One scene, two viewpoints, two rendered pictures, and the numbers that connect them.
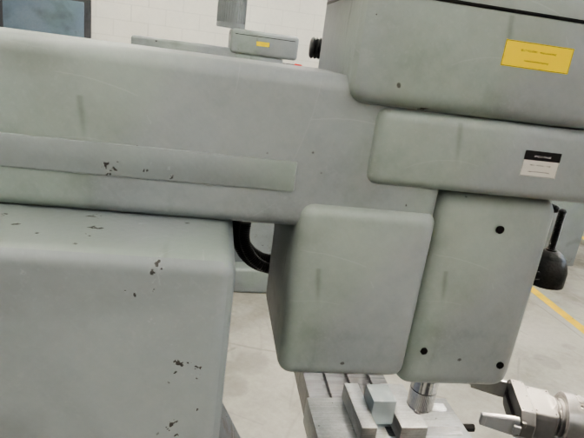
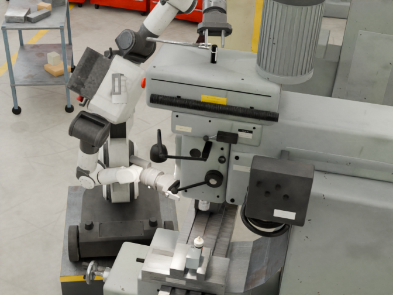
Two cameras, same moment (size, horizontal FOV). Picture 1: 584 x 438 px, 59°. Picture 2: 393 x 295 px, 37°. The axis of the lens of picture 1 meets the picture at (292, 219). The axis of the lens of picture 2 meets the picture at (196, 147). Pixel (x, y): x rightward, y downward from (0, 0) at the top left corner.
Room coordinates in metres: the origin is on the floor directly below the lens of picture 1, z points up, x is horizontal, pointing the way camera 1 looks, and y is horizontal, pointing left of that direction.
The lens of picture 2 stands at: (2.58, 0.34, 2.84)
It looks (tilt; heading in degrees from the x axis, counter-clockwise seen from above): 35 degrees down; 200
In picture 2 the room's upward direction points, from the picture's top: 3 degrees clockwise
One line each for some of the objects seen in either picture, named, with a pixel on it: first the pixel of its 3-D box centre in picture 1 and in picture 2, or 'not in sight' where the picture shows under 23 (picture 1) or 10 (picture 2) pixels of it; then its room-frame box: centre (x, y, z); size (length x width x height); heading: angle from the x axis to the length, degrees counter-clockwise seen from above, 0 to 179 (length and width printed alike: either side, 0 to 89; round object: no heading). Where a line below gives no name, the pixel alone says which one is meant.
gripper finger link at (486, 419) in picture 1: (499, 424); not in sight; (0.72, -0.38, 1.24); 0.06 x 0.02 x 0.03; 81
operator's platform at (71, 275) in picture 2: not in sight; (122, 248); (0.27, -0.97, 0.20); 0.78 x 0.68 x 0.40; 29
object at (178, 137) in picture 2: not in sight; (180, 157); (0.81, -0.38, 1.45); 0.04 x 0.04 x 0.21; 10
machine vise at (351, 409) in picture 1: (387, 424); (186, 266); (0.97, -0.27, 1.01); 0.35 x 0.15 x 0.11; 101
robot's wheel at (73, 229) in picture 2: not in sight; (73, 243); (0.61, -1.08, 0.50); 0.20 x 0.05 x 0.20; 29
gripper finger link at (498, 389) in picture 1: (487, 383); (172, 196); (0.83, -0.40, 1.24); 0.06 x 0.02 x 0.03; 81
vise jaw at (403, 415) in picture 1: (401, 411); (180, 259); (0.97, -0.30, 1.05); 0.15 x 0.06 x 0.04; 11
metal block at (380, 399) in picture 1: (378, 403); (193, 258); (0.96, -0.24, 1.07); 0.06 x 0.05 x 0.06; 11
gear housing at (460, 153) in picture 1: (456, 142); (221, 113); (0.79, -0.23, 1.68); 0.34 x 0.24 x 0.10; 100
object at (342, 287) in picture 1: (337, 262); (255, 164); (0.76, -0.08, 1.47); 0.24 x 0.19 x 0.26; 10
